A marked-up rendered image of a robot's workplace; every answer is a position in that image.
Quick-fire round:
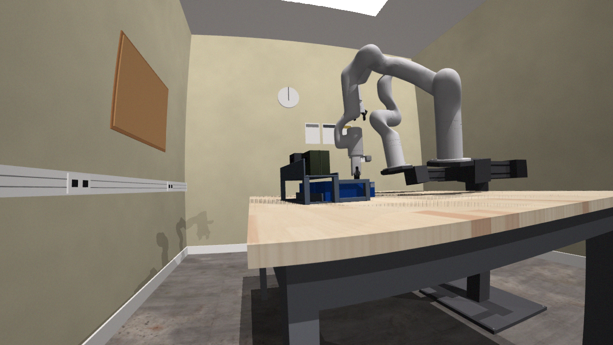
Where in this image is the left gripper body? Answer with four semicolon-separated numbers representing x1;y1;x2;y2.
349;156;362;176

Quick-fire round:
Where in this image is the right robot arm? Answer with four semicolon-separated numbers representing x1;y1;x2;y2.
357;67;411;170

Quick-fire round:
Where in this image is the grey metal shelf rack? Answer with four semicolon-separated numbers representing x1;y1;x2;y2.
280;158;375;205

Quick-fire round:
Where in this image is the dark grey case with orange latches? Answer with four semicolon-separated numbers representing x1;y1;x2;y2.
289;153;303;164

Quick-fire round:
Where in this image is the olive green case with orange latches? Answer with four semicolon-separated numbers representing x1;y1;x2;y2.
301;150;330;176

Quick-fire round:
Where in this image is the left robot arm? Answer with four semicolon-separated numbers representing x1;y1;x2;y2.
334;44;471;163

